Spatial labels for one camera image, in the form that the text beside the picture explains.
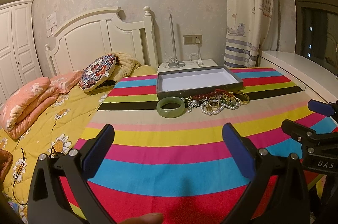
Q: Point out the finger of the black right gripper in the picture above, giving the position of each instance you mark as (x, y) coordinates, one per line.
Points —
(277, 191)

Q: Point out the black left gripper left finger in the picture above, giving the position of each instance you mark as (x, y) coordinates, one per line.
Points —
(47, 200)

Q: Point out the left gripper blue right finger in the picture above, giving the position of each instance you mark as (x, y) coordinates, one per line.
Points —
(326, 109)

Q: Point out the gold bangle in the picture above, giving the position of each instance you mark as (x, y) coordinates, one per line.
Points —
(241, 97)

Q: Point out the green jade bangle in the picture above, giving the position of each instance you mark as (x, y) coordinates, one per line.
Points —
(170, 107)

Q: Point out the silver pearl brooch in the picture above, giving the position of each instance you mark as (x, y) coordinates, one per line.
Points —
(191, 104)

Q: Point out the operator thumb tip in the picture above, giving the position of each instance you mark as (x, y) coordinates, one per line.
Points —
(151, 218)

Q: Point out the white window sill ledge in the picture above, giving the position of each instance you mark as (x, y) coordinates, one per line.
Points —
(319, 83)

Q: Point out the colourful striped cloth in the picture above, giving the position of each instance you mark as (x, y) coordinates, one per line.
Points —
(181, 167)

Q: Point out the yellow floral bedspread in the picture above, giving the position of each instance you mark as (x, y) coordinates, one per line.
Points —
(73, 119)

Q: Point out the ship print curtain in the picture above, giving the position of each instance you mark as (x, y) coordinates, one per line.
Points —
(248, 25)

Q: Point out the grey shallow cardboard tray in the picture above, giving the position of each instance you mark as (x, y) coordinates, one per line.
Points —
(196, 81)

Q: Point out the white bedside table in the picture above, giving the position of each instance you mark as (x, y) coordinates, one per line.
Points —
(188, 65)

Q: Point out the white slim desk lamp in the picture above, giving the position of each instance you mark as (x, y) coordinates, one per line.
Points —
(174, 55)

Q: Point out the round patterned cushion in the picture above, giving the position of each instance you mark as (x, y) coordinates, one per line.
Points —
(97, 72)

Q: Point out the white wardrobe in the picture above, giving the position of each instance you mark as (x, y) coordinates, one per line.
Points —
(18, 55)

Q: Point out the tan blanket at headboard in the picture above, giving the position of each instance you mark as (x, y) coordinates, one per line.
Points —
(124, 66)

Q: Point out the white wooden headboard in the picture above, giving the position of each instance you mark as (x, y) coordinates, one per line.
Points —
(81, 40)

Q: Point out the white charger with cable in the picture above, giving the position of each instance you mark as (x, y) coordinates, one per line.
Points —
(198, 55)

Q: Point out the dark window frame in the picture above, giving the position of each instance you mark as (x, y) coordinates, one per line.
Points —
(316, 32)

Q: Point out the wall socket plate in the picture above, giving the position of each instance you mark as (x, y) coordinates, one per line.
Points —
(192, 39)

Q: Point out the paper notes on wall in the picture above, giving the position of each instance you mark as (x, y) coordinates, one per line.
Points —
(51, 24)

